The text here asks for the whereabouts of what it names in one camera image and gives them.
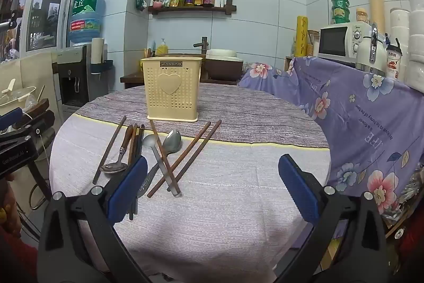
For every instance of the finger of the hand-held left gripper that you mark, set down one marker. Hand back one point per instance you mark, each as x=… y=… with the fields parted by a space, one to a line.
x=10 y=119
x=36 y=124

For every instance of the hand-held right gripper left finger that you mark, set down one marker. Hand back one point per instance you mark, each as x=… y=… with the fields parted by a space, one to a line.
x=129 y=193

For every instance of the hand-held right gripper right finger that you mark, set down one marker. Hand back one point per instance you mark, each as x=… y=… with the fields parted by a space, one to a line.
x=298 y=190

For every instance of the brown wooden chopstick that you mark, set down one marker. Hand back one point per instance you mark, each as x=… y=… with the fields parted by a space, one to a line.
x=109 y=150
x=132 y=143
x=162 y=150
x=195 y=138
x=141 y=140
x=138 y=143
x=205 y=137

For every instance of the all metal spoon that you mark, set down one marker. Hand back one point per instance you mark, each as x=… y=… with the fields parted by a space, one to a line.
x=172 y=140

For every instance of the yellow perforated utensil holder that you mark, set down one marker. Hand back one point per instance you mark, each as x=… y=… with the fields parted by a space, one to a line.
x=172 y=104

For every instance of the brown wooden stand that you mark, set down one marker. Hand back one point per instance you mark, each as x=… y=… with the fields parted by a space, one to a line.
x=36 y=105

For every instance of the water dispenser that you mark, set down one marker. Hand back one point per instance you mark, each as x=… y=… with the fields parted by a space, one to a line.
x=74 y=77

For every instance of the person's red patterned clothing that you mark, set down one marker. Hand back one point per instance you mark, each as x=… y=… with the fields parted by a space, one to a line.
x=13 y=236

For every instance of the purple floral cloth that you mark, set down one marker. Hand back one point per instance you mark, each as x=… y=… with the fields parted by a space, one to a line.
x=347 y=124

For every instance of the striped purple tablecloth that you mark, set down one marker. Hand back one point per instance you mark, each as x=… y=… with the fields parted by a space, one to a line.
x=215 y=213

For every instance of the blue cup holder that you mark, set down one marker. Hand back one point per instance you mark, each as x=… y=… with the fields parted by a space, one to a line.
x=103 y=66

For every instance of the beige paper cup stack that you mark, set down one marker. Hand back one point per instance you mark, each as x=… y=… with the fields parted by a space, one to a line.
x=97 y=51

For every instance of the blue water jug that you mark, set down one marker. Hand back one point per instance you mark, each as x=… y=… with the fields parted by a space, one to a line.
x=86 y=17

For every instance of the window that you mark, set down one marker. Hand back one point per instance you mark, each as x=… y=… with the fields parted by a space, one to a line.
x=46 y=4

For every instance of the yellow soap bottle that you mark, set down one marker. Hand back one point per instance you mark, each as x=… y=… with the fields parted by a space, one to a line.
x=162 y=48

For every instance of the white electric kettle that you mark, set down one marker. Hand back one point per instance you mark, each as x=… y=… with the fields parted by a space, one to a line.
x=364 y=54

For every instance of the yellow patterned roll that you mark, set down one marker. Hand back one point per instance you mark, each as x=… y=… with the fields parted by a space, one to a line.
x=301 y=37

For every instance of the white microwave oven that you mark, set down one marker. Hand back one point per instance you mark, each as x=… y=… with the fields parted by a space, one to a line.
x=334 y=41

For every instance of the milk tea paper cup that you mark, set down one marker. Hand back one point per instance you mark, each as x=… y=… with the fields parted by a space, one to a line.
x=394 y=64

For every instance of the bronze faucet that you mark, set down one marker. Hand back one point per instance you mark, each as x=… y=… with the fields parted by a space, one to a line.
x=202 y=44

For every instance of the pink small pot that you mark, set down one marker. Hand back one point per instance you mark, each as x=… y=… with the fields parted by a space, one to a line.
x=157 y=4

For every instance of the stack of white paper bowls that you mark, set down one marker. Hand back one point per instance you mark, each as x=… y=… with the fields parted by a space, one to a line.
x=415 y=47

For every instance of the yellow jar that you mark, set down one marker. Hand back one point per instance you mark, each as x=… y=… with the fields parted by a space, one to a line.
x=362 y=15

